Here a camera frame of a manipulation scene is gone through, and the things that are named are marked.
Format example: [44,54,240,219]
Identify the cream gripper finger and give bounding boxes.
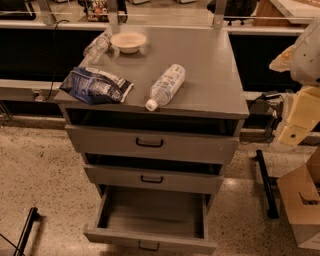
[269,45,295,72]
[278,86,320,146]

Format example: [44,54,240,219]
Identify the clear plastic water bottle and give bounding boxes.
[145,64,186,111]

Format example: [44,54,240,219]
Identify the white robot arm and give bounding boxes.
[269,17,320,146]

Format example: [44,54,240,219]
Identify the grey drawer cabinet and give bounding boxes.
[53,25,250,198]

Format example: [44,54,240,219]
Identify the grey top drawer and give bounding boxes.
[66,125,238,165]

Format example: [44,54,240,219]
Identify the crumpled clear plastic bottle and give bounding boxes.
[83,32,111,64]

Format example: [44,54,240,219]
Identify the grey open bottom drawer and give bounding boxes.
[84,186,217,255]

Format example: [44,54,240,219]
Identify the grey middle drawer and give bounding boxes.
[84,164,223,194]

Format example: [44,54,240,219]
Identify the black office chair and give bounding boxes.
[207,0,258,27]

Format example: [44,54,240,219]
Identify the brown cardboard box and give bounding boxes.
[277,148,320,250]

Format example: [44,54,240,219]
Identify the black bar right floor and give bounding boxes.
[256,150,279,219]

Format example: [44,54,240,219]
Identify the black bar floor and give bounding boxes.
[256,150,279,219]
[13,207,40,256]

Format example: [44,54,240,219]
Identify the white paper bowl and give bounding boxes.
[111,32,147,54]

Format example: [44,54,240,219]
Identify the colourful items on shelf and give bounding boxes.
[85,0,108,22]

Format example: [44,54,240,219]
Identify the blue white snack bag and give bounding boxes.
[59,67,134,105]

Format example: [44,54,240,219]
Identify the black bar left floor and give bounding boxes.
[13,207,40,256]

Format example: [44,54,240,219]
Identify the black power adapter with cables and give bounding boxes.
[245,90,284,142]

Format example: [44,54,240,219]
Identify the black cable left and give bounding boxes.
[43,19,70,102]

